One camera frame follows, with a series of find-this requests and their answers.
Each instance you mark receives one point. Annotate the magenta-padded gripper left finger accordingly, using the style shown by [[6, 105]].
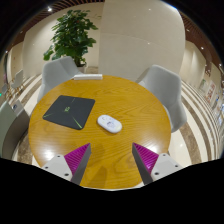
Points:
[[61, 165]]

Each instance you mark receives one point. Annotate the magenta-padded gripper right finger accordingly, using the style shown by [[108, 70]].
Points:
[[160, 165]]

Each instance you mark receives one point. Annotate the white cartoon-print computer mouse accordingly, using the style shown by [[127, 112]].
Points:
[[109, 123]]

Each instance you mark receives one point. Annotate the black mouse pad green lines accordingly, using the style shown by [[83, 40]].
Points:
[[68, 111]]

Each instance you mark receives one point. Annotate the grey-green upholstered armchair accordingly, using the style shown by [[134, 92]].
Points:
[[11, 130]]

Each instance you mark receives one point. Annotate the light grey shell chair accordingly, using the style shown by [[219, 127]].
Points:
[[163, 86], [56, 75]]

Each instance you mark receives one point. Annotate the white power strip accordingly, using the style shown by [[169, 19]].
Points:
[[88, 77]]

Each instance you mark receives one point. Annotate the small white lounge chair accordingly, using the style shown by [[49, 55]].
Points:
[[18, 79]]

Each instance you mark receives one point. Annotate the green leafy potted plant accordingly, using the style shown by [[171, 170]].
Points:
[[70, 35]]

